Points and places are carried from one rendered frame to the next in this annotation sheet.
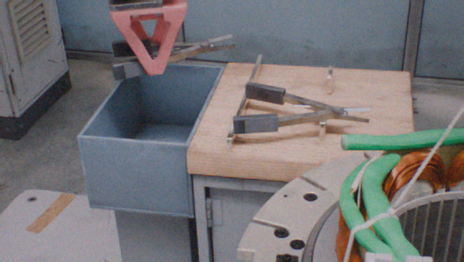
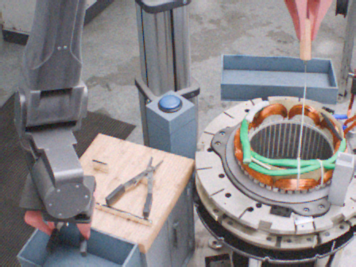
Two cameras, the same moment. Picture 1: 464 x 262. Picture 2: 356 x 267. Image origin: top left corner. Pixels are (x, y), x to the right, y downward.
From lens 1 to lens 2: 0.72 m
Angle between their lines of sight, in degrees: 60
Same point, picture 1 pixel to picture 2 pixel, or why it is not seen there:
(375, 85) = (107, 150)
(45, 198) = not seen: outside the picture
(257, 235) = (250, 217)
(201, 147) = (142, 237)
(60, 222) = not seen: outside the picture
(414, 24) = not seen: outside the picture
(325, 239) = (264, 194)
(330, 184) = (220, 186)
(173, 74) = (34, 241)
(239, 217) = (154, 250)
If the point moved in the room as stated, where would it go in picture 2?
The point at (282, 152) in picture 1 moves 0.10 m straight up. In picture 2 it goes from (161, 205) to (156, 160)
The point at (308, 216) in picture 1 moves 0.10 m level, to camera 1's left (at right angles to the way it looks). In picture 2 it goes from (241, 198) to (233, 249)
